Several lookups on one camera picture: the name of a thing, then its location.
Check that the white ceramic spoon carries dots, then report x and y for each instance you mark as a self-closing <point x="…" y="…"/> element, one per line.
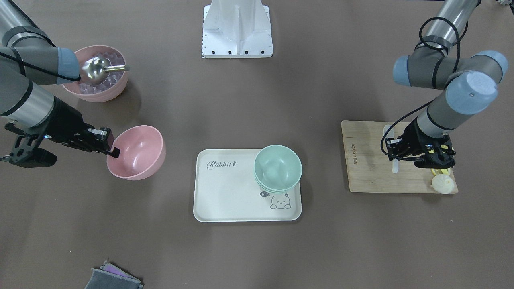
<point x="391" y="134"/>

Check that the wooden cutting board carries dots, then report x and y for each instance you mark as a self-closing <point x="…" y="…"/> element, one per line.
<point x="370" y="171"/>

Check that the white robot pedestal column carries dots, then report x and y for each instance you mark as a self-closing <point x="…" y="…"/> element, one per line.
<point x="236" y="29"/>

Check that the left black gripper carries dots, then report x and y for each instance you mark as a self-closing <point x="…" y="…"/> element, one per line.
<point x="417" y="135"/>

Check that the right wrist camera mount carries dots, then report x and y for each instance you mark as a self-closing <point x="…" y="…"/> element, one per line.
<point x="26" y="151"/>

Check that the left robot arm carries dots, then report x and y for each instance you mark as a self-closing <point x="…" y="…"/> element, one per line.
<point x="468" y="85"/>

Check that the small pink bowl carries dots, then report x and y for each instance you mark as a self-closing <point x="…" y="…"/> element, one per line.
<point x="142" y="153"/>

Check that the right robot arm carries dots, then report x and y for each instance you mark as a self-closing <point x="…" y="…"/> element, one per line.
<point x="30" y="60"/>

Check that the large pink ice bowl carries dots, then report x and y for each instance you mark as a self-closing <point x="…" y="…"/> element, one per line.
<point x="113" y="85"/>

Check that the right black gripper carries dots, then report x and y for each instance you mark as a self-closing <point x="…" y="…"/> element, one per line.
<point x="65" y="124"/>

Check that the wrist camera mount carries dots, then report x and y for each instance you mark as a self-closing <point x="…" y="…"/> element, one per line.
<point x="26" y="151"/>
<point x="437" y="153"/>

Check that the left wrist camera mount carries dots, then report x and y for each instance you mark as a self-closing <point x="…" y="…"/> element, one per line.
<point x="437" y="153"/>

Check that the stacked green bowls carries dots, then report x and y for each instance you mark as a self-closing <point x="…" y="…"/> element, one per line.
<point x="277" y="169"/>

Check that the grey folded cloth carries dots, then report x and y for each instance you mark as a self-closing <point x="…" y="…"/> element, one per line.
<point x="110" y="276"/>

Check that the metal ice scoop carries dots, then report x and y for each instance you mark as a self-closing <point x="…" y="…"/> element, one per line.
<point x="97" y="69"/>

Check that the cream serving tray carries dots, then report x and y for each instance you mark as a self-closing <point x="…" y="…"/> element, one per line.
<point x="226" y="190"/>

